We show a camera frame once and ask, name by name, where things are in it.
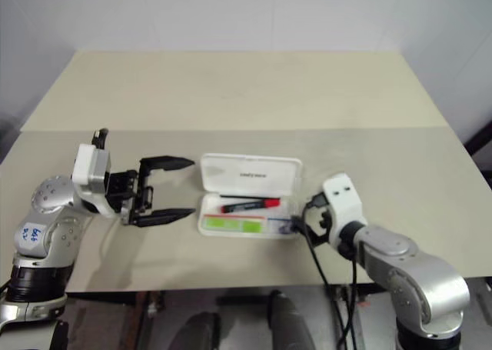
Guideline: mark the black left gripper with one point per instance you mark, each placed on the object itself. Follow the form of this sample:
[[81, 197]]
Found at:
[[125, 190]]

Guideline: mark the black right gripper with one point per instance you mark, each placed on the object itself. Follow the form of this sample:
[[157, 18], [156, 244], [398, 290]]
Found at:
[[326, 221]]

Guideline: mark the white and blue eraser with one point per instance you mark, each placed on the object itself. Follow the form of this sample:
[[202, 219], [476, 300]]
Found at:
[[281, 227]]

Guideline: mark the black marker with red cap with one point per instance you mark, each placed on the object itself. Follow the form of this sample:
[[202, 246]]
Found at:
[[240, 206]]

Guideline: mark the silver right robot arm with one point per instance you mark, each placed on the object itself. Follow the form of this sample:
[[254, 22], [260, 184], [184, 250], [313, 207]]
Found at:
[[403, 257]]

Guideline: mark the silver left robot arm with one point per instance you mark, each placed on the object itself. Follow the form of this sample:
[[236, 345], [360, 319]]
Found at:
[[57, 246]]

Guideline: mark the white plastic pencil case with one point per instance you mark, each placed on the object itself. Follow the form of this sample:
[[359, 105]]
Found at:
[[246, 171]]

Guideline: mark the black crossbar under table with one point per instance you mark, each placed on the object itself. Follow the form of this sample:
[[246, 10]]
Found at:
[[242, 300]]

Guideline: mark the white handwritten sticker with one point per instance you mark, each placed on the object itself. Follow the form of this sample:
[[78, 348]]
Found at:
[[32, 235]]

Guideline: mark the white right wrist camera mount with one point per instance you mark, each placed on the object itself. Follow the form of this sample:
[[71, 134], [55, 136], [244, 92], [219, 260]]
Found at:
[[342, 200]]

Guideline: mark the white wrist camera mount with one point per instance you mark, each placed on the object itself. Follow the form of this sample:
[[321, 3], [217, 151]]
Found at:
[[342, 200], [82, 165]]

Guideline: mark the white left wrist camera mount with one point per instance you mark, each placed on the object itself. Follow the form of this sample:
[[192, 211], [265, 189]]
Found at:
[[82, 165]]

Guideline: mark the black metal frame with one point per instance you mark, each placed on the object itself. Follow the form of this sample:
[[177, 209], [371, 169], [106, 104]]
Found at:
[[480, 140]]

